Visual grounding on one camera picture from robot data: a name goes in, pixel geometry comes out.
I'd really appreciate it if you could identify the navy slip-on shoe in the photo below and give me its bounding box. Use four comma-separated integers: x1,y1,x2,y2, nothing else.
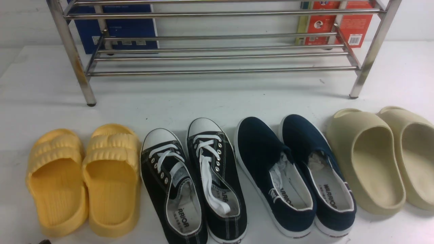
234,117,317,239
279,114,357,238

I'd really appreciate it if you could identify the right navy slip-on shoe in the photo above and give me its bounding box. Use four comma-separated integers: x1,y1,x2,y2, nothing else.
279,114,357,238

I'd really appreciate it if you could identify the red box behind rack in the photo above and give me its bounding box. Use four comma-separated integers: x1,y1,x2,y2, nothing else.
297,1,373,48

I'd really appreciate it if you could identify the left beige slide sandal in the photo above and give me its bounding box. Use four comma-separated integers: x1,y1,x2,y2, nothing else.
325,108,406,215

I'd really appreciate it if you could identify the yellow slipper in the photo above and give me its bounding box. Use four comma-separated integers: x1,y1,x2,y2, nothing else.
82,123,141,238
25,128,89,237

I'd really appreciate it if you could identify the left navy slip-on shoe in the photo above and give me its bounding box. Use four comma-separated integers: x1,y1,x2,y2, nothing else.
234,117,317,239

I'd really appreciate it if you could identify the stainless steel shoe rack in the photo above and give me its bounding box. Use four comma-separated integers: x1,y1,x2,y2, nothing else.
47,0,401,107

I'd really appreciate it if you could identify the right beige slide sandal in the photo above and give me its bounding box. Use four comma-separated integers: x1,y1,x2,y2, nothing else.
378,106,434,211

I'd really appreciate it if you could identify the black canvas sneaker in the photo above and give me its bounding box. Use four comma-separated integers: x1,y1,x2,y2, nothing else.
186,118,248,244
140,128,208,244

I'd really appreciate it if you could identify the beige slide sandal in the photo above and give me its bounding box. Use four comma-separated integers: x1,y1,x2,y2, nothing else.
378,106,434,211
325,108,406,215

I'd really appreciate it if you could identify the right yellow slipper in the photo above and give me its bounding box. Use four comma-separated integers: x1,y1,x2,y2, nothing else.
82,123,141,238

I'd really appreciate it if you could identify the blue box behind rack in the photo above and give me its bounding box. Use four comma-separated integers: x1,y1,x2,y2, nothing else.
74,4,159,54

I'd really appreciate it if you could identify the left yellow slipper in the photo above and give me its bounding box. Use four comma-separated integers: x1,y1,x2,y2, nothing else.
25,128,89,237

